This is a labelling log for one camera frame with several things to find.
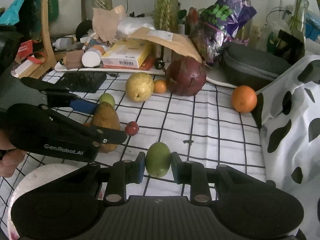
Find white plate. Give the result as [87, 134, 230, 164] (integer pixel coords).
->
[6, 163, 103, 240]

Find purple snack bag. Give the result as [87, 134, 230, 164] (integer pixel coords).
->
[189, 0, 257, 66]

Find small red fruit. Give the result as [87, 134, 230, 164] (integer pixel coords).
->
[125, 121, 139, 136]

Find white oval tray right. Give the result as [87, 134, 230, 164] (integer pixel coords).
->
[205, 63, 236, 88]

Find black small box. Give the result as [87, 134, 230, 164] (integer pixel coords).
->
[272, 30, 304, 65]

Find cow pattern cloth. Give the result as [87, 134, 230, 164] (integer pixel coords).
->
[252, 55, 319, 239]

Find black white checked cloth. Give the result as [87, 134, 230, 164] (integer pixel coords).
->
[1, 73, 266, 235]

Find glass vase with bamboo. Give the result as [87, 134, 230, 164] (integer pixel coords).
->
[154, 0, 179, 33]

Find white pill bottle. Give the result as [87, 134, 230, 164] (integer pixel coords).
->
[81, 45, 105, 68]

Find large orange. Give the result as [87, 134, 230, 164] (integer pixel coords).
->
[231, 85, 258, 113]

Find tall glass bottle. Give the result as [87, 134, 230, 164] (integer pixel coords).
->
[234, 0, 253, 46]

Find brown paper envelope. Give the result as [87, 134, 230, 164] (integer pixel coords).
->
[130, 27, 202, 63]

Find brown potato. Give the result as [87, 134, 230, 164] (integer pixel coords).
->
[89, 102, 122, 153]

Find small green fruit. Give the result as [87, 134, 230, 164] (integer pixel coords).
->
[99, 93, 116, 107]

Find green lime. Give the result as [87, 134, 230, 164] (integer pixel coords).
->
[145, 142, 171, 178]

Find wooden curved chair frame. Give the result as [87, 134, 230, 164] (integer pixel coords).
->
[14, 0, 58, 79]

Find black zip case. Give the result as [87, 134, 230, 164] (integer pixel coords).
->
[219, 42, 291, 91]

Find left human hand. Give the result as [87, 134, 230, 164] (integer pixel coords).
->
[0, 130, 26, 178]

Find dark red dragon fruit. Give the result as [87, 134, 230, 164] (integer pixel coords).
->
[165, 56, 207, 96]

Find small orange tangerine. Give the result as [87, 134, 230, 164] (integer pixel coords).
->
[153, 80, 167, 94]

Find crumpled brown paper bag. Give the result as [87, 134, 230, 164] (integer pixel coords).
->
[92, 5, 126, 43]

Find yellow pear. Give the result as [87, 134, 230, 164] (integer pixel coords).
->
[125, 73, 154, 102]

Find yellow white medicine box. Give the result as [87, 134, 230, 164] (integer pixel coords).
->
[102, 38, 152, 69]

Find glass vase right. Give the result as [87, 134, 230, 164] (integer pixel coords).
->
[289, 0, 309, 35]

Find white plastic bag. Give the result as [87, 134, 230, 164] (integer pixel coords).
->
[117, 16, 155, 39]

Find black round knob tool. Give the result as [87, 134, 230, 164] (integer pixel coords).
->
[154, 58, 165, 70]

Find white oval tray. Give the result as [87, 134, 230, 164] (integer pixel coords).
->
[205, 63, 236, 88]
[54, 61, 166, 76]

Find white oval tray left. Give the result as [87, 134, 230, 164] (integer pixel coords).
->
[54, 61, 166, 76]

